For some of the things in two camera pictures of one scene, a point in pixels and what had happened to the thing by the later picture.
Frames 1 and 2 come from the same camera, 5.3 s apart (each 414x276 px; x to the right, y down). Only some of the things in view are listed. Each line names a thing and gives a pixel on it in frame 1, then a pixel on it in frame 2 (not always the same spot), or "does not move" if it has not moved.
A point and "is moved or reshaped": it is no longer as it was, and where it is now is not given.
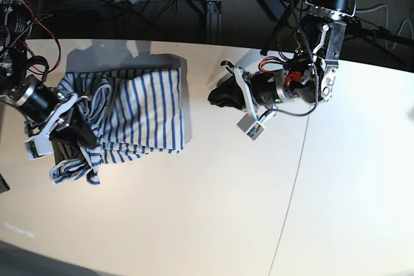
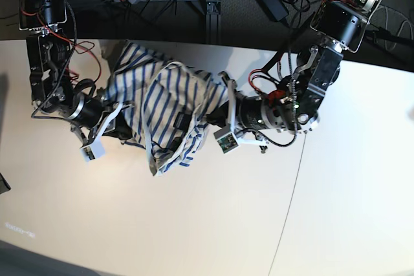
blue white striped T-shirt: (131, 112) is moved or reshaped
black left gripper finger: (228, 93) -> (218, 116)
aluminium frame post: (213, 21) does not move
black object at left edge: (4, 187) does not move
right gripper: (41, 106) -> (92, 115)
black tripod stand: (356, 26) does not move
